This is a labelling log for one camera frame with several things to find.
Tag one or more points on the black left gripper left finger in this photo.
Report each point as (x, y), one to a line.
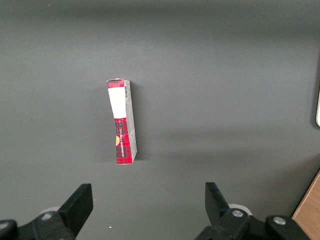
(75, 212)

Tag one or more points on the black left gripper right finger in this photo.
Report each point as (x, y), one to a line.
(220, 217)

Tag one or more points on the beige plastic tray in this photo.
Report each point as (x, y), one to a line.
(318, 107)

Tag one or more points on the red plaid cardboard box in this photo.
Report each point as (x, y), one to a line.
(122, 142)

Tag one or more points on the wooden drawer cabinet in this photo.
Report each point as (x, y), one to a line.
(310, 212)

